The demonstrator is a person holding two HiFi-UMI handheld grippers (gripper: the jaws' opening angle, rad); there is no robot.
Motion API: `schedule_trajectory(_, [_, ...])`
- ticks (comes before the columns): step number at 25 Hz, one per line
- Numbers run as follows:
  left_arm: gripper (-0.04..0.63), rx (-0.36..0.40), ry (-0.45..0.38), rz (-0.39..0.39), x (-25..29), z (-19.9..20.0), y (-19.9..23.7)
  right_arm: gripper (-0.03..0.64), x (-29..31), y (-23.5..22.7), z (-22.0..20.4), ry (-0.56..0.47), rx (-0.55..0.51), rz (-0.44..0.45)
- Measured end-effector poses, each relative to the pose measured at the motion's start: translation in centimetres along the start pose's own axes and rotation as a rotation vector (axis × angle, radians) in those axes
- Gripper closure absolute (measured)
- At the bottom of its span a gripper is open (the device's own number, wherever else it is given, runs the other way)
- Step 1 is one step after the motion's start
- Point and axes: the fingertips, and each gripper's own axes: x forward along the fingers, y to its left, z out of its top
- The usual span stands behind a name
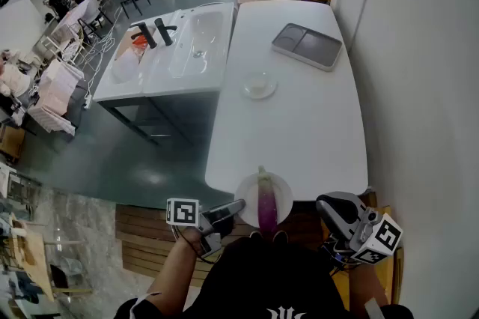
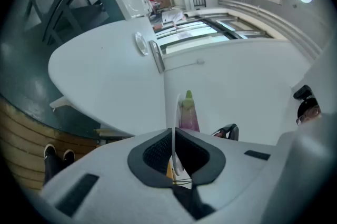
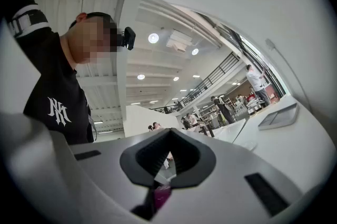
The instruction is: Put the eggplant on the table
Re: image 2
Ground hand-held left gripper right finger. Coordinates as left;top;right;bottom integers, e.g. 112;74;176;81
175;127;289;215

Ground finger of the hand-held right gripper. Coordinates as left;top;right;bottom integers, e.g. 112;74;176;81
210;123;240;141

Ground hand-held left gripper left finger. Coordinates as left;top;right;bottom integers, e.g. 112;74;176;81
41;127;197;224

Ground purple eggplant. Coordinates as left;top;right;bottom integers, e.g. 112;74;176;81
179;90;200;132

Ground white table top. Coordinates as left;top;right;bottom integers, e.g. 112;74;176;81
48;17;167;138

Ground black shoe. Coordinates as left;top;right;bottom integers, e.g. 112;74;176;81
62;149;76;169
43;144;57;159

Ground person's black trousers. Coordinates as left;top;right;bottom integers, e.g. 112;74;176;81
43;154;70;187

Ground person's head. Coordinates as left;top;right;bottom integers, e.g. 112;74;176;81
295;98;322;126

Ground grey tray with white rim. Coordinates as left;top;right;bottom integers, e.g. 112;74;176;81
148;40;166;74

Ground white ceiling pipes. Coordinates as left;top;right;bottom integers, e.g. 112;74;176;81
217;0;323;61

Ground white plate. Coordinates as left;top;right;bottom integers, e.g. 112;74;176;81
135;32;150;56

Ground black head camera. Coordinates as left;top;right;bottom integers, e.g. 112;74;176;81
293;84;313;100

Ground dark green cabinet frame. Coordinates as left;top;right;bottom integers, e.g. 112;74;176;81
24;0;125;46

